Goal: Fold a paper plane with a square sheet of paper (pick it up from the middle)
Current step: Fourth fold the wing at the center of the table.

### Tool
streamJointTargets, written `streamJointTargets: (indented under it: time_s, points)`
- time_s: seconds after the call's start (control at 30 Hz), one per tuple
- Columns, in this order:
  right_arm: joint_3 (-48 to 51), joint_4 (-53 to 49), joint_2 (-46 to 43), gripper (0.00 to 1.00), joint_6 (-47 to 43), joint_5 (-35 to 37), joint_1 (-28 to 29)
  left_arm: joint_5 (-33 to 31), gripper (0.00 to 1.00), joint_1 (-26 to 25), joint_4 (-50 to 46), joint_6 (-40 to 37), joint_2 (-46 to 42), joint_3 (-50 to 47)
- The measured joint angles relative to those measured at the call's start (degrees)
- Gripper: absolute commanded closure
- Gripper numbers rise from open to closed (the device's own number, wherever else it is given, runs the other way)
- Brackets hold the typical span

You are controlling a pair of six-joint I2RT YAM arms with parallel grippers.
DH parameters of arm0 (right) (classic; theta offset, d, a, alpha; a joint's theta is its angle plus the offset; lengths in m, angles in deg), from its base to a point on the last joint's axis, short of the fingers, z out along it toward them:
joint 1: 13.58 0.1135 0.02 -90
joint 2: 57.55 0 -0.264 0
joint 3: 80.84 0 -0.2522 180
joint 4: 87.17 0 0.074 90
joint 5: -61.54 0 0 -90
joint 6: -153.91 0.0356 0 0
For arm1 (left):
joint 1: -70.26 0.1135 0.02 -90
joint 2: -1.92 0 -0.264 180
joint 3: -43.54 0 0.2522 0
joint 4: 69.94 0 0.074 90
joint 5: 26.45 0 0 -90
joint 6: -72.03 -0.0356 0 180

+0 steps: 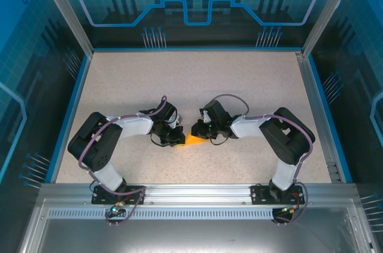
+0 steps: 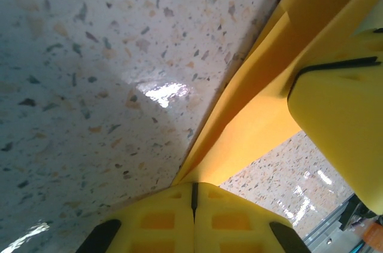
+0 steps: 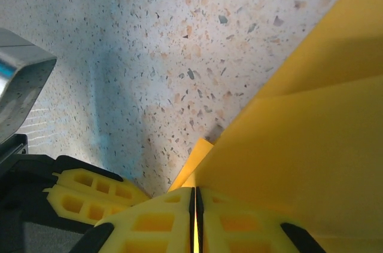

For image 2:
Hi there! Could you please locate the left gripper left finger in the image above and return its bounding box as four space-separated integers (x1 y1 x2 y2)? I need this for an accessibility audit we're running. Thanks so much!
76 181 196 253

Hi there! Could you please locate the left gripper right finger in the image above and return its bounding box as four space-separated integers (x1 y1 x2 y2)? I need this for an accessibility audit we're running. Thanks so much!
193 182 312 253

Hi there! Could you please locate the yellow square paper sheet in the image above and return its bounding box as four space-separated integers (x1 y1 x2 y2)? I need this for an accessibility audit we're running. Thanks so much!
172 0 383 190

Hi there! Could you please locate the aluminium mounting rail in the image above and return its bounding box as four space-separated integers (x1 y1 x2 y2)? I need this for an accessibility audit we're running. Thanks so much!
302 194 383 253

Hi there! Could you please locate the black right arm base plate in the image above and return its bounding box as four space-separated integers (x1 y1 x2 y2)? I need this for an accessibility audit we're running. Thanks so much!
339 194 376 231

